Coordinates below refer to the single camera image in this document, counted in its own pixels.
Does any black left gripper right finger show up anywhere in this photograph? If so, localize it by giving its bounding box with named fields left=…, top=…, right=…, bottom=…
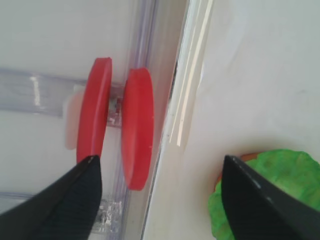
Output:
left=222, top=155, right=320, bottom=240

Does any clear tomato rack rail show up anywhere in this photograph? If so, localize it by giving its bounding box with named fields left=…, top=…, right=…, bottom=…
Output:
left=0, top=66, right=126, bottom=130

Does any bottom bun slice on tray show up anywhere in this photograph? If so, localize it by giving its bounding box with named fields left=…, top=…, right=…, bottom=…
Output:
left=215, top=152, right=259, bottom=184

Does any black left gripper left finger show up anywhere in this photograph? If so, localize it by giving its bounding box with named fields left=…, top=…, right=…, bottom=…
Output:
left=0, top=155, right=102, bottom=240

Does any clear left long rail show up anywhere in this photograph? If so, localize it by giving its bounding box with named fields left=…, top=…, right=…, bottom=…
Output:
left=91, top=0, right=189, bottom=240

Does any green lettuce leaf on bun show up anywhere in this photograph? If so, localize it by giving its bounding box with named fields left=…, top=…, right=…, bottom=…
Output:
left=208, top=149, right=320, bottom=240

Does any cream rectangular tray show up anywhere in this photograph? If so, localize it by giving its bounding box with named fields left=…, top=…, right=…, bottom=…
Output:
left=141, top=0, right=320, bottom=240

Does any red tomato slice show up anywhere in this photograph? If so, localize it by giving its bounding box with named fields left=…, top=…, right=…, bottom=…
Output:
left=121, top=67, right=155, bottom=191
left=76, top=57, right=113, bottom=163

